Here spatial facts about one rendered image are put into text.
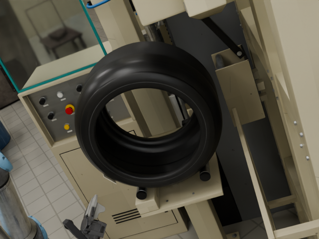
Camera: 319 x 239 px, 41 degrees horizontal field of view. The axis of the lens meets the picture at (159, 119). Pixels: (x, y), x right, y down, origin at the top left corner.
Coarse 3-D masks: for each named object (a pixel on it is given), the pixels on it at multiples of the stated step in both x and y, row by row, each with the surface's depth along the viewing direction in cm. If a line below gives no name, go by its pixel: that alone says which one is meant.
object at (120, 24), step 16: (96, 0) 177; (112, 0) 177; (128, 0) 188; (112, 16) 180; (128, 16) 180; (112, 32) 184; (128, 32) 184; (112, 48) 188; (144, 96) 198; (160, 96) 198; (144, 112) 203; (160, 112) 202; (160, 128) 207; (176, 128) 207; (192, 208) 231; (208, 208) 231; (208, 224) 236
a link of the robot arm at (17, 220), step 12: (0, 156) 153; (0, 168) 153; (12, 168) 159; (0, 180) 156; (0, 192) 160; (12, 192) 167; (0, 204) 166; (12, 204) 170; (0, 216) 173; (12, 216) 175; (24, 216) 183; (12, 228) 181; (24, 228) 187; (36, 228) 196
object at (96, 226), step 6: (84, 222) 168; (96, 222) 168; (102, 222) 169; (84, 228) 166; (90, 228) 166; (96, 228) 168; (102, 228) 169; (84, 234) 167; (90, 234) 168; (96, 234) 167; (102, 234) 168
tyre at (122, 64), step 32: (96, 64) 171; (128, 64) 153; (160, 64) 152; (192, 64) 162; (96, 96) 155; (192, 96) 155; (96, 128) 190; (192, 128) 193; (96, 160) 169; (128, 160) 192; (160, 160) 195; (192, 160) 168
